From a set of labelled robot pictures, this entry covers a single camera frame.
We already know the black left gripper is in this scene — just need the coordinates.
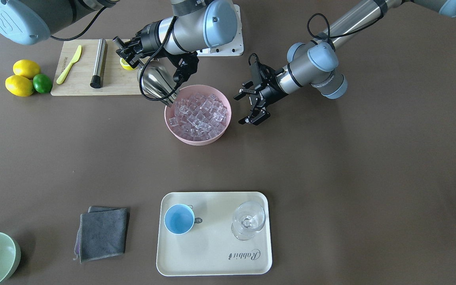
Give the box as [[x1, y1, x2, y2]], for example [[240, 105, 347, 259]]
[[234, 53, 288, 125]]

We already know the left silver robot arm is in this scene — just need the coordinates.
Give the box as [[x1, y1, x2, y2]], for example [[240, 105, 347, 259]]
[[234, 0, 406, 125]]

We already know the bamboo cutting board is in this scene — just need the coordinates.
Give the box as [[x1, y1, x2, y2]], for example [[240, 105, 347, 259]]
[[51, 38, 141, 96]]

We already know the pile of clear ice cubes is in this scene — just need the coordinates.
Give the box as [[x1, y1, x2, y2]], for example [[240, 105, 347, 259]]
[[166, 93, 228, 141]]

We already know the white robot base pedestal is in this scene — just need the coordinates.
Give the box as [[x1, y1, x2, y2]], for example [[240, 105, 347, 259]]
[[197, 0, 244, 57]]

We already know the yellow lemon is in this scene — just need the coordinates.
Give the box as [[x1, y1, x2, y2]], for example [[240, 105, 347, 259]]
[[5, 75, 35, 97], [12, 59, 41, 80]]

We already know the grey folded cloth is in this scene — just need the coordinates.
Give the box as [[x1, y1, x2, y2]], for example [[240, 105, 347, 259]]
[[74, 206, 129, 263]]

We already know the steel muddler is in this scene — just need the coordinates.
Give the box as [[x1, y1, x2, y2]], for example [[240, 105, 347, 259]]
[[90, 38, 107, 89]]

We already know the half lemon slice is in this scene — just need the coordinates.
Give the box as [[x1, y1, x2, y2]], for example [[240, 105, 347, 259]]
[[119, 58, 136, 70]]

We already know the blue plastic cup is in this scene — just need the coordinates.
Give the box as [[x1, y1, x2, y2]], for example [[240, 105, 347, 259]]
[[163, 204, 195, 235]]

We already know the metal ice scoop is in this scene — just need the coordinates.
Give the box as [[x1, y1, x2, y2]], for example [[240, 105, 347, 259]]
[[137, 59, 179, 107]]

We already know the cream serving tray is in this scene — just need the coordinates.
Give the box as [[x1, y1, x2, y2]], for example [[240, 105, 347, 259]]
[[156, 192, 273, 276]]

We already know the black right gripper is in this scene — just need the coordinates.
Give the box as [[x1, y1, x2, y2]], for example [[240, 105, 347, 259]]
[[112, 22, 161, 68]]

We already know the yellow plastic knife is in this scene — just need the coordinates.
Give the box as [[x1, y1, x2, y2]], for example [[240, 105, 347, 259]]
[[56, 45, 83, 85]]

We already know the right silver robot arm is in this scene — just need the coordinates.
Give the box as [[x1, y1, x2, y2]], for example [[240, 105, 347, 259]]
[[0, 0, 181, 76]]

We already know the green lime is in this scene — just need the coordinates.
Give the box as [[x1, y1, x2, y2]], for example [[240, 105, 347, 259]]
[[32, 73, 53, 94]]

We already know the clear wine glass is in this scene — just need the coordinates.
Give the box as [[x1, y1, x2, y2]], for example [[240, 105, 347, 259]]
[[231, 201, 267, 241]]

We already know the pink bowl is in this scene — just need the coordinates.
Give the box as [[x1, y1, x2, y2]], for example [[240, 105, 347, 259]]
[[164, 85, 232, 146]]

